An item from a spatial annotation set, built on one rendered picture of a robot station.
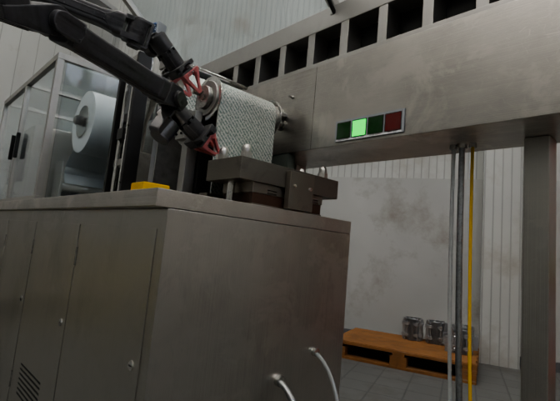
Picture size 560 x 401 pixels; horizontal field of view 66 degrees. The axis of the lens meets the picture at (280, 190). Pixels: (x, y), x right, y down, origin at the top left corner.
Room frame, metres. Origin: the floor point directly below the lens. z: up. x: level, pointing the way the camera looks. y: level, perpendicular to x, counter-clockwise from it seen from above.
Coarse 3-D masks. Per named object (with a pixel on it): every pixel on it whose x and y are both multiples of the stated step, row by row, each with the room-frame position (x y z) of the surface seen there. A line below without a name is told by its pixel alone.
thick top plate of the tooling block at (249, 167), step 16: (224, 160) 1.17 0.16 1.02; (240, 160) 1.11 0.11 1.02; (256, 160) 1.14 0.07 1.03; (208, 176) 1.22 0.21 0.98; (224, 176) 1.16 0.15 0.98; (240, 176) 1.11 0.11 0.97; (256, 176) 1.15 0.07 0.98; (272, 176) 1.19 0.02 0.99; (320, 192) 1.32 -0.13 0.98; (336, 192) 1.37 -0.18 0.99
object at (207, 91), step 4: (204, 88) 1.31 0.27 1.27; (208, 88) 1.29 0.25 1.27; (204, 92) 1.31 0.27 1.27; (208, 92) 1.29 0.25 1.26; (212, 92) 1.29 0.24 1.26; (200, 96) 1.32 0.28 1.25; (204, 96) 1.31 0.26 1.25; (208, 96) 1.29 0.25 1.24; (212, 96) 1.29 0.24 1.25; (200, 100) 1.32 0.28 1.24; (204, 100) 1.30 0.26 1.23; (208, 100) 1.29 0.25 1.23; (200, 104) 1.32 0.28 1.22; (204, 104) 1.30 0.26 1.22; (208, 104) 1.30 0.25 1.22; (204, 108) 1.32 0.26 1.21
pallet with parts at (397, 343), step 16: (416, 320) 3.73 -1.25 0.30; (432, 320) 3.79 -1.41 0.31; (352, 336) 3.68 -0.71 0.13; (368, 336) 3.75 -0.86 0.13; (384, 336) 3.82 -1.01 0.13; (400, 336) 3.89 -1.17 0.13; (416, 336) 3.71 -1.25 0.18; (432, 336) 3.67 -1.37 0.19; (464, 336) 3.33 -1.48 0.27; (368, 352) 3.69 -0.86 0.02; (400, 352) 3.28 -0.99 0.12; (416, 352) 3.29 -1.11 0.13; (432, 352) 3.34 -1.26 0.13; (464, 352) 3.34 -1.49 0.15; (400, 368) 3.28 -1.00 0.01; (416, 368) 3.27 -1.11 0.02; (464, 368) 3.09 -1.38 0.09
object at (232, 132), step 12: (228, 120) 1.31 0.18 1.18; (240, 120) 1.34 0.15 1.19; (216, 132) 1.28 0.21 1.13; (228, 132) 1.31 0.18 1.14; (240, 132) 1.34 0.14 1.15; (252, 132) 1.38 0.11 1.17; (264, 132) 1.41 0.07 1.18; (228, 144) 1.32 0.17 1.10; (240, 144) 1.35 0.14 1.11; (252, 144) 1.38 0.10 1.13; (264, 144) 1.42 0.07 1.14; (228, 156) 1.32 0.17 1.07; (252, 156) 1.38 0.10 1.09; (264, 156) 1.42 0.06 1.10
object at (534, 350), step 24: (528, 144) 1.08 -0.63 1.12; (552, 144) 1.06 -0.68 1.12; (528, 168) 1.08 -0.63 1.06; (552, 168) 1.06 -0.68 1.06; (528, 192) 1.08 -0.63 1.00; (552, 192) 1.06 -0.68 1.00; (528, 216) 1.08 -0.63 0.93; (552, 216) 1.06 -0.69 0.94; (528, 240) 1.08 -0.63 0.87; (552, 240) 1.06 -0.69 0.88; (528, 264) 1.08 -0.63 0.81; (552, 264) 1.06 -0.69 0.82; (528, 288) 1.07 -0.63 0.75; (552, 288) 1.06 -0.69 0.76; (528, 312) 1.07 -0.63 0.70; (552, 312) 1.06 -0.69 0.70; (528, 336) 1.07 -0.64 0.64; (552, 336) 1.06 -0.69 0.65; (528, 360) 1.07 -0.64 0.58; (552, 360) 1.07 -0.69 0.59; (528, 384) 1.07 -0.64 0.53; (552, 384) 1.07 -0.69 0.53
